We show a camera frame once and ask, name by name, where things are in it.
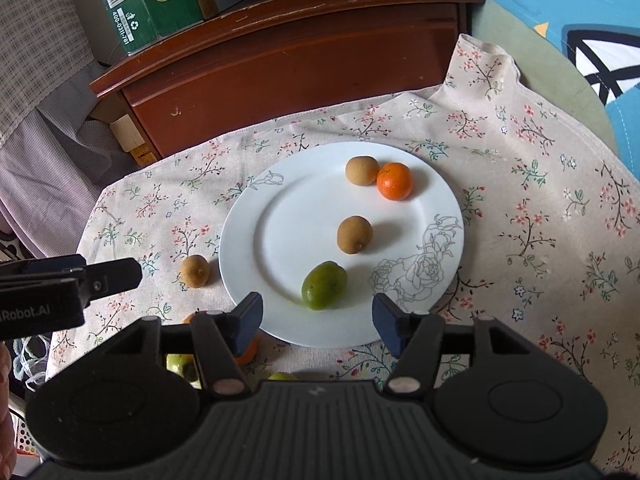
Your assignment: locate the lilac checked cloth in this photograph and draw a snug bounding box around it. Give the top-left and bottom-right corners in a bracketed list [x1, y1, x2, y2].
[0, 60, 136, 261]

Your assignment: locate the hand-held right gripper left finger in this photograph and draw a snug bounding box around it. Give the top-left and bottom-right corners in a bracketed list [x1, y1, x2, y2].
[102, 291, 264, 395]

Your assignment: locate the cardboard box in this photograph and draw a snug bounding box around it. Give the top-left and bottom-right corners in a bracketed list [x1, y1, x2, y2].
[85, 92, 161, 168]

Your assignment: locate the white basket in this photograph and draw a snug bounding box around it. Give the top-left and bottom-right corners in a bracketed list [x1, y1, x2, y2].
[10, 400, 42, 461]

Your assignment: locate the clear plastic bag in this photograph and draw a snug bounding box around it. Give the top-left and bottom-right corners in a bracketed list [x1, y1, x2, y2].
[11, 335, 52, 392]

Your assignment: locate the wooden nightstand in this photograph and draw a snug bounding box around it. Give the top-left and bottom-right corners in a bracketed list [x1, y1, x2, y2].
[89, 0, 487, 161]

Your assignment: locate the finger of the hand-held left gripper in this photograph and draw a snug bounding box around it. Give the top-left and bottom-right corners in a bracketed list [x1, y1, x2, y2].
[0, 254, 144, 307]

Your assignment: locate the beige checked cloth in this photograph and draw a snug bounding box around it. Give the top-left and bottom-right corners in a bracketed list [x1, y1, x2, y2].
[0, 0, 98, 146]

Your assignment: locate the person's left hand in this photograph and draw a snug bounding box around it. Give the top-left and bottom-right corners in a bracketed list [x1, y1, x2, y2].
[0, 346, 19, 467]

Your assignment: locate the large green jujube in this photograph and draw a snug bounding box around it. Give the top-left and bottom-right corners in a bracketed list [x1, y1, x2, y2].
[301, 260, 348, 311]

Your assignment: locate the brown kiwi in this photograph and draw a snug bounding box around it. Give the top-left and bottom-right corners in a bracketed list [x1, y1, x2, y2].
[345, 156, 380, 187]
[337, 215, 374, 255]
[180, 254, 210, 289]

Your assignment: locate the floral tablecloth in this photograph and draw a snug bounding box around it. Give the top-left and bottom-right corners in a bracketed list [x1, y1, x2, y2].
[45, 34, 640, 471]

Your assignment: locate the green carton box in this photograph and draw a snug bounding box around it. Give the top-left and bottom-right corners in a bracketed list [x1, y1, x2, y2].
[87, 0, 206, 56]

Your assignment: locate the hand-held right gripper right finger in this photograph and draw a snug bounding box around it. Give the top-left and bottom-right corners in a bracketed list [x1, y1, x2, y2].
[372, 292, 538, 395]

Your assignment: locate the white plate with line flowers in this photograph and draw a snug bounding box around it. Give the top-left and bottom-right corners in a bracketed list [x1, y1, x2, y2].
[218, 142, 465, 348]

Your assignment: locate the green bed sheet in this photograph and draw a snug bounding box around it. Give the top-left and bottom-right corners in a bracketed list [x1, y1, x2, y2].
[470, 0, 640, 186]

